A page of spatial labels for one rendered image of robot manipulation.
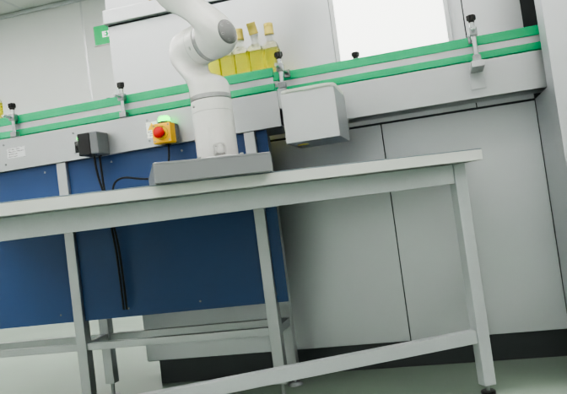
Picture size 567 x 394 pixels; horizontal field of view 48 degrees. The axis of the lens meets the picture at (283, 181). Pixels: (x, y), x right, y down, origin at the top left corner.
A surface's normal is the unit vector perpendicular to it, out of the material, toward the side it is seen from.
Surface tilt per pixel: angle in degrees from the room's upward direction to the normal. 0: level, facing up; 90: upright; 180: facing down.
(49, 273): 90
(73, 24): 90
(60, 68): 90
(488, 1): 90
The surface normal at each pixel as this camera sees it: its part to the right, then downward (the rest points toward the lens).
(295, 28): -0.24, -0.02
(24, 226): 0.25, -0.08
